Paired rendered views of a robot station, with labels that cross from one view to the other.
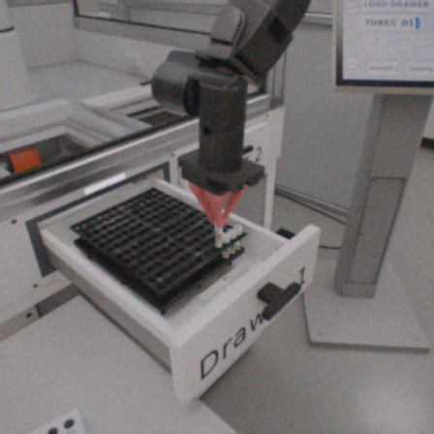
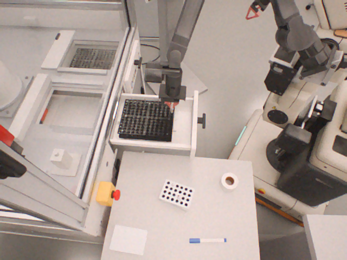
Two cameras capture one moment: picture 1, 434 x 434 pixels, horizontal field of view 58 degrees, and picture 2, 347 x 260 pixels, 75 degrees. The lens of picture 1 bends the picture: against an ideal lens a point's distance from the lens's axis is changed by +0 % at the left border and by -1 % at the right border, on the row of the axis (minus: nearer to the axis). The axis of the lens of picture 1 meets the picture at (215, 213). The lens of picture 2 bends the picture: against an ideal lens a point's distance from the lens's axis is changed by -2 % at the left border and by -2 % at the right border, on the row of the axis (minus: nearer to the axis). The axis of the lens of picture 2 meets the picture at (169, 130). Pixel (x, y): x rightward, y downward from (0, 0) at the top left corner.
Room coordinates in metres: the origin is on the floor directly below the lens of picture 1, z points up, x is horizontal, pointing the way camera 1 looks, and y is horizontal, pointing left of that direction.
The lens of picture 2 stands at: (0.02, 0.34, 1.71)
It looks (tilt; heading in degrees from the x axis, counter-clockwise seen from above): 59 degrees down; 324
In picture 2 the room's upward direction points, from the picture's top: 1 degrees counter-clockwise
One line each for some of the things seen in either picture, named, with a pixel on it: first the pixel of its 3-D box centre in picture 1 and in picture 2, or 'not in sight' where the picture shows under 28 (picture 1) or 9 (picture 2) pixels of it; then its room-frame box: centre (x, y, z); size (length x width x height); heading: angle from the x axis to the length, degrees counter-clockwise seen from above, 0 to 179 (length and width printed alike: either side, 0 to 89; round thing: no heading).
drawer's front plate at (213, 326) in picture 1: (256, 303); (193, 124); (0.38, -0.05, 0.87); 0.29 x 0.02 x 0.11; 138
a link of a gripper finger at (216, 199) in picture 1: (215, 195); (170, 99); (0.47, 0.00, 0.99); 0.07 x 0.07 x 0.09; 48
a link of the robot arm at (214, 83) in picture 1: (219, 101); (172, 76); (0.47, 0.00, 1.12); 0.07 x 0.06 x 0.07; 48
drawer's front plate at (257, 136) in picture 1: (228, 160); (133, 66); (0.83, -0.03, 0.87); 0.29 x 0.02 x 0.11; 138
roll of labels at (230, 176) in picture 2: not in sight; (228, 182); (0.11, -0.03, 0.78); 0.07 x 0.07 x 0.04
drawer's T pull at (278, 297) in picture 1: (273, 295); (200, 120); (0.36, -0.07, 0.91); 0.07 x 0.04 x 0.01; 138
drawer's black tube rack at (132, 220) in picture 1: (157, 245); (147, 121); (0.51, 0.09, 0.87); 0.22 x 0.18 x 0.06; 48
